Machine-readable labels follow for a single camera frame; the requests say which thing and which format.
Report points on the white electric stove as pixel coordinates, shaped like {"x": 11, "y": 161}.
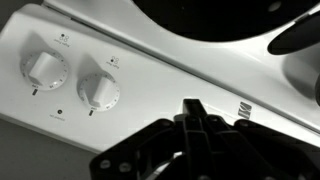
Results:
{"x": 150, "y": 83}

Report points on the black cooking pot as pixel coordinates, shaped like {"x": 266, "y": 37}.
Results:
{"x": 216, "y": 20}

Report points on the white stove knob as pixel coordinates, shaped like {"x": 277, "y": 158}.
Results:
{"x": 98, "y": 91}
{"x": 44, "y": 70}

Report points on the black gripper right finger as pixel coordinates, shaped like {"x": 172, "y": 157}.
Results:
{"x": 253, "y": 150}

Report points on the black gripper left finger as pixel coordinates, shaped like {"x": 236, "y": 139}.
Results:
{"x": 196, "y": 150}

